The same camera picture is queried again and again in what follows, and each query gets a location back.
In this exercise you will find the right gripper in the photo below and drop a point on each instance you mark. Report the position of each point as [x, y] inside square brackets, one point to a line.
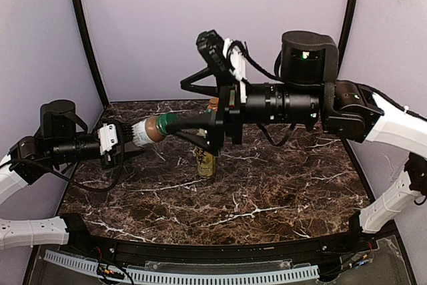
[228, 111]

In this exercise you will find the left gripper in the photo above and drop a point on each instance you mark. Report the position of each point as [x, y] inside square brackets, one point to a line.
[114, 157]

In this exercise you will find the coffee latte bottle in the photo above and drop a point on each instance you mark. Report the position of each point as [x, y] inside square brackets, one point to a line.
[147, 132]

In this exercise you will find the yellow tea bottle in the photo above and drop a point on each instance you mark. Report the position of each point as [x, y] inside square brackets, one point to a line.
[206, 163]

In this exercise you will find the green bottle cap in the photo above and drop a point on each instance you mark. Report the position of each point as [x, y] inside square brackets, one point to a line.
[163, 121]

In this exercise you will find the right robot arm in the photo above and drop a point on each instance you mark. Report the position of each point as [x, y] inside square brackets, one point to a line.
[304, 89]

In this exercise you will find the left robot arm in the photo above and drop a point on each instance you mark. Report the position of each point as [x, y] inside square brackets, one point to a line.
[63, 139]

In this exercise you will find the orange drink bottle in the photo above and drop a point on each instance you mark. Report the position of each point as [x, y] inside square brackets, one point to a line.
[213, 104]

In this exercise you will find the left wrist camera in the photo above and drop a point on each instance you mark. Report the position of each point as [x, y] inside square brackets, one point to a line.
[112, 134]

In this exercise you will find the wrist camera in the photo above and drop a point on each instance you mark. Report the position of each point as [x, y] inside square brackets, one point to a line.
[226, 63]
[112, 134]

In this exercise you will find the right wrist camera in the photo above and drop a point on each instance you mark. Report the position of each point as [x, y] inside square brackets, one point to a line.
[226, 63]

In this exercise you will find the left black frame post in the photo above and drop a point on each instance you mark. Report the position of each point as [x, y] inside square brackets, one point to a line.
[89, 52]

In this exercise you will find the black frame post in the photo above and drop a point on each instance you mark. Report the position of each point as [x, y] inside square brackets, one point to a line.
[346, 28]
[89, 52]

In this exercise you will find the black front rail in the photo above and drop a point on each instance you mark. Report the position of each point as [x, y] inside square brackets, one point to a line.
[322, 250]

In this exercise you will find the white slotted cable duct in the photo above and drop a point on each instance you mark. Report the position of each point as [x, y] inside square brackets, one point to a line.
[273, 272]

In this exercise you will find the right black frame post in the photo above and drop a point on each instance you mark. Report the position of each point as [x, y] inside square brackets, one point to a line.
[346, 28]

